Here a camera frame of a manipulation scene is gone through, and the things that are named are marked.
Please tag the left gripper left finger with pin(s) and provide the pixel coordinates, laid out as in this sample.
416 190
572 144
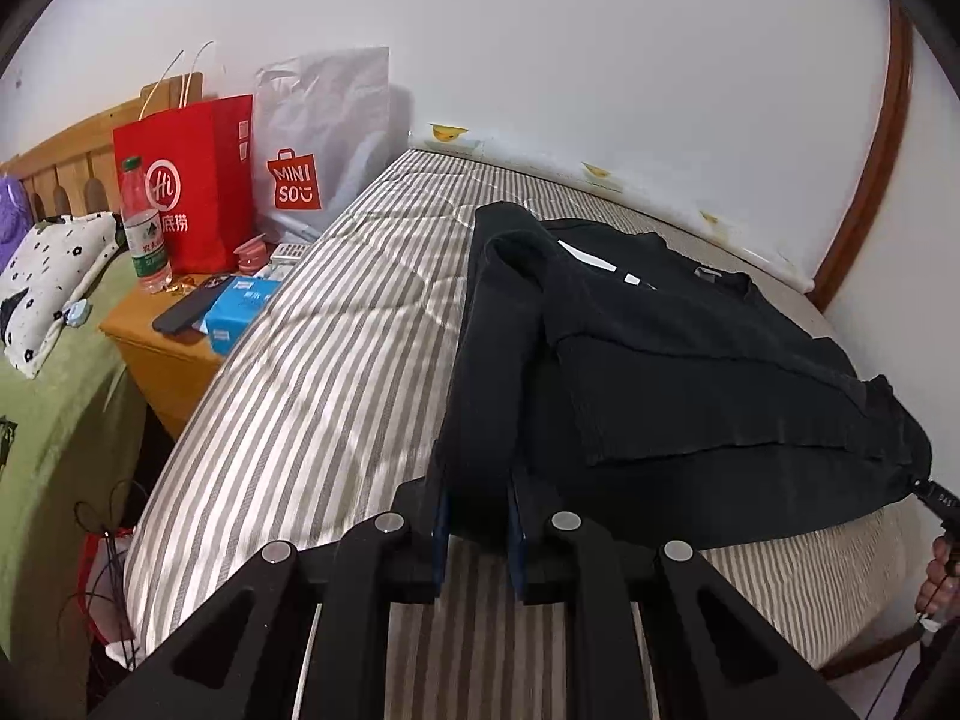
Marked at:
421 555

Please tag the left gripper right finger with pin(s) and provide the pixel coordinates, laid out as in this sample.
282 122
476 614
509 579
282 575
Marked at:
533 569

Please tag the black sweatshirt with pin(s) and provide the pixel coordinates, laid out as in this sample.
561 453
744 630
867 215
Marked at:
656 396

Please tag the person's right hand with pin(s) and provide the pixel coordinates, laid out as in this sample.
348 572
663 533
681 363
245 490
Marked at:
938 593

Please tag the striped mattress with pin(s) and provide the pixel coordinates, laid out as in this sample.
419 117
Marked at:
332 397

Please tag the blue tissue pack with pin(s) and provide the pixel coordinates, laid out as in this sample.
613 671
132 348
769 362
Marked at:
234 310

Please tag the wooden nightstand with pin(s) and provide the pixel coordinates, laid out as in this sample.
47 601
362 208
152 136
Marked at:
172 373

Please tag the white remote control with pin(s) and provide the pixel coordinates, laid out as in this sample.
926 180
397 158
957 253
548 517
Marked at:
288 253

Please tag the black smartphone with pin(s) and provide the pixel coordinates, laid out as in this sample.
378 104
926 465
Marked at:
189 311

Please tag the pink small cup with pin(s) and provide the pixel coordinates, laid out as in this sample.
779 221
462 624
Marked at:
251 256

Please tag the green bed sheet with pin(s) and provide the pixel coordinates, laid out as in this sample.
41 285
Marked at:
79 425

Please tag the plastic water bottle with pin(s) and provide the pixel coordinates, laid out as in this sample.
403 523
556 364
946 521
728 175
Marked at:
143 230

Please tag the white Miniso shopping bag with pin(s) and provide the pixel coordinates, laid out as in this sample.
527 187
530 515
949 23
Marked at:
320 136

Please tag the red paper shopping bag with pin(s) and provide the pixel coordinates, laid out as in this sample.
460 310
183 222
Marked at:
196 157

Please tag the white black-dotted pillow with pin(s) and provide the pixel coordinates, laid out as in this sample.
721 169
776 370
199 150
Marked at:
53 267

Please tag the wooden headboard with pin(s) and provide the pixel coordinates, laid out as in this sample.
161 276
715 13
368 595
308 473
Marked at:
74 172

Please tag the purple plastic bag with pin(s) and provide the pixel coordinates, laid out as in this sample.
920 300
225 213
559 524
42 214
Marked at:
15 217

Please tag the brown wooden door frame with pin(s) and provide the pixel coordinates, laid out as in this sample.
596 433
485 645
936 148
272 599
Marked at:
878 168

